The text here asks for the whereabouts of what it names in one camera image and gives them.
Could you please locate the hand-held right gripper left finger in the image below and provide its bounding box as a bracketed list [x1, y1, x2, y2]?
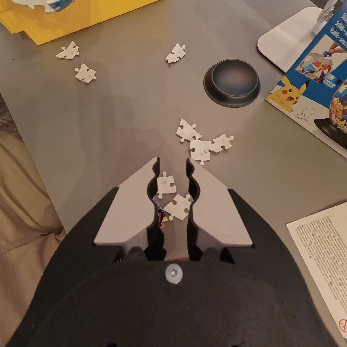
[93, 157, 166, 261]

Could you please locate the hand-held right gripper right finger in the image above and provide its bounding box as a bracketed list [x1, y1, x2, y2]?
[187, 158, 254, 261]

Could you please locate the white puzzle piece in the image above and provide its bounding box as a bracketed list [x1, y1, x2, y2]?
[163, 194, 192, 221]
[157, 171, 177, 199]
[165, 43, 186, 64]
[74, 63, 97, 83]
[56, 41, 80, 59]
[176, 118, 202, 143]
[211, 134, 234, 153]
[190, 140, 216, 166]

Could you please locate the partly built puzzle ball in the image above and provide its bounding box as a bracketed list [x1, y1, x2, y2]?
[27, 0, 79, 13]

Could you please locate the colourful puzzle piece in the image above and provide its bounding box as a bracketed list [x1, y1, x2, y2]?
[152, 198, 169, 229]

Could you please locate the black round ball stand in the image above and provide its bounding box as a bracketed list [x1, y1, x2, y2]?
[203, 59, 261, 108]

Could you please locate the blue puzzle box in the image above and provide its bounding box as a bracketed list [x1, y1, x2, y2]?
[265, 0, 347, 159]

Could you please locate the white paper leaflet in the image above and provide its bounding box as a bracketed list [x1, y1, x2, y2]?
[286, 202, 347, 342]

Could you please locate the white document stand base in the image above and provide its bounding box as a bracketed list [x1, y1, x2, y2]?
[257, 0, 343, 73]

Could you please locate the yellow plastic bin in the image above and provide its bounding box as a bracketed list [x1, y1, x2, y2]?
[0, 0, 160, 46]

